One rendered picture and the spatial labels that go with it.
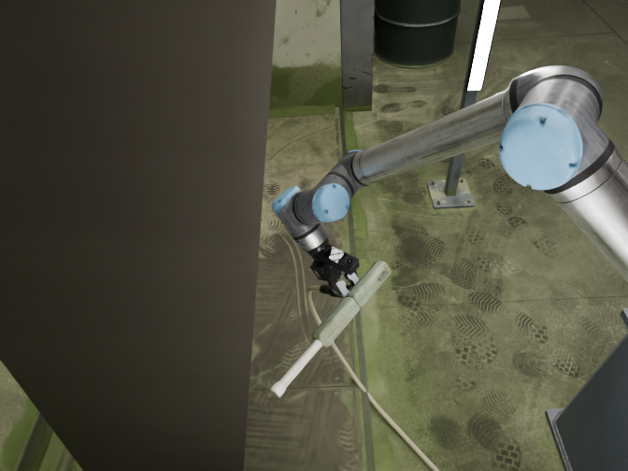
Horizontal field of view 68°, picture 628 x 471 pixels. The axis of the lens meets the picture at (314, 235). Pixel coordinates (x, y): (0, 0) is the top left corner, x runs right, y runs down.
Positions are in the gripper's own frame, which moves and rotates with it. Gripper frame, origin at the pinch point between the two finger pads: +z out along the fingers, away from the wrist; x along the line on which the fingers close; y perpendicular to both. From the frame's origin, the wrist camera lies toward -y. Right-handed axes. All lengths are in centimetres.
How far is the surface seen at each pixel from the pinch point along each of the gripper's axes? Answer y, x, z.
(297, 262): 69, -23, 10
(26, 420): 73, 87, -17
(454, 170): 38, -102, 21
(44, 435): 76, 88, -8
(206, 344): -43, 47, -41
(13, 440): 69, 93, -16
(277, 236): 84, -28, 0
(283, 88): 133, -110, -48
